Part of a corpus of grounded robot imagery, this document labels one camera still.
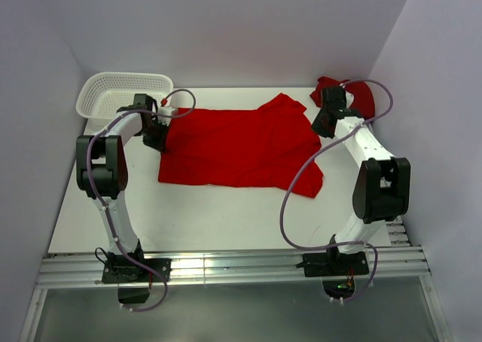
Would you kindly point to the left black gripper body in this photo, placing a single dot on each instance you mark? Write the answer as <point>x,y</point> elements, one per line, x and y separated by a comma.
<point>154,135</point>

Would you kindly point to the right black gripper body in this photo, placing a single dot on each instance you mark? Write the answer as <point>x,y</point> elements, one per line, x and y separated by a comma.
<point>318,126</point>

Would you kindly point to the bright red t-shirt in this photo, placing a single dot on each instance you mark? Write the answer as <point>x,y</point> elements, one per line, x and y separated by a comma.
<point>261,148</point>

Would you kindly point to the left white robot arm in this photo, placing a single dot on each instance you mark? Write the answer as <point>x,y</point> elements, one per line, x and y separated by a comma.
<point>102,173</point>

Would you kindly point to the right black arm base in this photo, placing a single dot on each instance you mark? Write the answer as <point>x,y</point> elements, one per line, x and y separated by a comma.
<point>344,268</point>

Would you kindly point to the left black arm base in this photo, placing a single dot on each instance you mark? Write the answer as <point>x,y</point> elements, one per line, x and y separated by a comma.
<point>134,282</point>

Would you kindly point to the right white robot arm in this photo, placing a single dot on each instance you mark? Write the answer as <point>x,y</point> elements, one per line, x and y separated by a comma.
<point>382,187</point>

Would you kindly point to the dark red t-shirt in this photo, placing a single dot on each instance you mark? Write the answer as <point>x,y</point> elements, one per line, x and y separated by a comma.
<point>363,99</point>

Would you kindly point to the white perforated plastic basket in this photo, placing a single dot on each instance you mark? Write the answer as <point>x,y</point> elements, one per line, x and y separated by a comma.
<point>105,92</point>

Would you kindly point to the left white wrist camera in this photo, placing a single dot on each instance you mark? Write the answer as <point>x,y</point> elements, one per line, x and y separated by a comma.
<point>165,114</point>

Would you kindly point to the right side aluminium rail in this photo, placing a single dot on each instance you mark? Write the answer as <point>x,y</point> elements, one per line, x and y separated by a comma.
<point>397,233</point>

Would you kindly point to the aluminium rail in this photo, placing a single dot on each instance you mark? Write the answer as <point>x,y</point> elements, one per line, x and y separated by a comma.
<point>210,268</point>
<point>397,233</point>

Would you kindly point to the front aluminium rail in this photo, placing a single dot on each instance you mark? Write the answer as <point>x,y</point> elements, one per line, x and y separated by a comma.
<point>210,268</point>

